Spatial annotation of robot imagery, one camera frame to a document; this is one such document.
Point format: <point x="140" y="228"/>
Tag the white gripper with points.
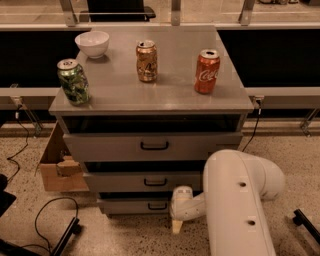
<point x="180" y="204"/>

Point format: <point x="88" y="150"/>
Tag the grey bottom drawer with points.
<point x="128" y="206"/>

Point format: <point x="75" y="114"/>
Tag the grey drawer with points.
<point x="124" y="147"/>
<point x="142" y="181"/>
<point x="128" y="206"/>

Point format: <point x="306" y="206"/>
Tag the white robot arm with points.
<point x="234" y="186"/>

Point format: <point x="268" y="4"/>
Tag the grey middle drawer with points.
<point x="142" y="181"/>

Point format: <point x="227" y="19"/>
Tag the grey top drawer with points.
<point x="124" y="147"/>

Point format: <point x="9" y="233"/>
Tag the grey drawer cabinet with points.
<point x="121" y="103"/>

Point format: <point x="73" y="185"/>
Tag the black stand leg left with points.
<point x="73" y="228"/>

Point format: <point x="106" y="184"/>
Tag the black stand leg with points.
<point x="73" y="228"/>
<point x="300" y="219"/>

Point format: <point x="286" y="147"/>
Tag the black stand leg right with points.
<point x="300" y="219"/>

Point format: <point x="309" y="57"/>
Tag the cardboard box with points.
<point x="59" y="171"/>

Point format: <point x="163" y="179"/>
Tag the red Coca-Cola can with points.
<point x="208" y="65"/>

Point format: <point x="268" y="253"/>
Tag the gold soda can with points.
<point x="146" y="63"/>

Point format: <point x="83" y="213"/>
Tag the green soda can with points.
<point x="73" y="81"/>

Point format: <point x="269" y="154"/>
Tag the white bowl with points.
<point x="93" y="44"/>

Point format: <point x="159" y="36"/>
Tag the grey metal railing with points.
<point x="243" y="14"/>

